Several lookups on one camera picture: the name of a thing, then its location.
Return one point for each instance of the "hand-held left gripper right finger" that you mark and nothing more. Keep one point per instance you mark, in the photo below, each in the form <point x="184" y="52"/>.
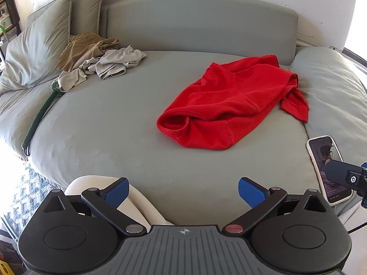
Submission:
<point x="252" y="192"/>

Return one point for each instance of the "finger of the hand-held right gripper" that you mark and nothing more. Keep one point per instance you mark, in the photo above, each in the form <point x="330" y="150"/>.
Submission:
<point x="339" y="173"/>

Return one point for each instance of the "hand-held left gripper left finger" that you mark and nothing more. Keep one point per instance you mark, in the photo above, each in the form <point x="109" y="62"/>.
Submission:
<point x="118" y="192"/>

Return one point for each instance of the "red shirt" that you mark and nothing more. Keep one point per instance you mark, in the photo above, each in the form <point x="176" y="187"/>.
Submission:
<point x="229" y="106"/>

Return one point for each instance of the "white rounded object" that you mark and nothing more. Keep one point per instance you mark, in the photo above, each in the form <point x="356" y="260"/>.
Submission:
<point x="137" y="203"/>

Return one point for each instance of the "smartphone in white case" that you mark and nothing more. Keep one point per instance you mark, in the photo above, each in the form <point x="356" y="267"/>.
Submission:
<point x="319" y="157"/>

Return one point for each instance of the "pale blue bolster cushion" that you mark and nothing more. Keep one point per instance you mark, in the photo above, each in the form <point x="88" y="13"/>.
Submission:
<point x="338" y="91"/>

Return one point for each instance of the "blue patterned rug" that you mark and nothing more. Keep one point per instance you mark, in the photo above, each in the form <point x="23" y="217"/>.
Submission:
<point x="23" y="189"/>

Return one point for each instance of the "grey-green bolster cushion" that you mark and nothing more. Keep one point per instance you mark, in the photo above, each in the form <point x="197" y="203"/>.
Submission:
<point x="14" y="120"/>

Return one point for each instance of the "light grey crumpled garment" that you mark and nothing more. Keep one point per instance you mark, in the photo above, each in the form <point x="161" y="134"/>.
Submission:
<point x="120" y="57"/>

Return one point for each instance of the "tan crumpled garment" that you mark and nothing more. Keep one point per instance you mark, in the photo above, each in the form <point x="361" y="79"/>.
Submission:
<point x="80" y="48"/>

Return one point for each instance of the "large grey-green pillow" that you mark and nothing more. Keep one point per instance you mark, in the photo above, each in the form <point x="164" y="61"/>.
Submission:
<point x="37" y="45"/>

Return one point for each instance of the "grey-green pillow with piped edge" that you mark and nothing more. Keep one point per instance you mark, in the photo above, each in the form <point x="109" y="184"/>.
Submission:
<point x="86" y="5"/>

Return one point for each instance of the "black metal shelf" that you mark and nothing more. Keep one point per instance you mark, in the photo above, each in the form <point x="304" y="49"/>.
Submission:
<point x="7" y="20"/>

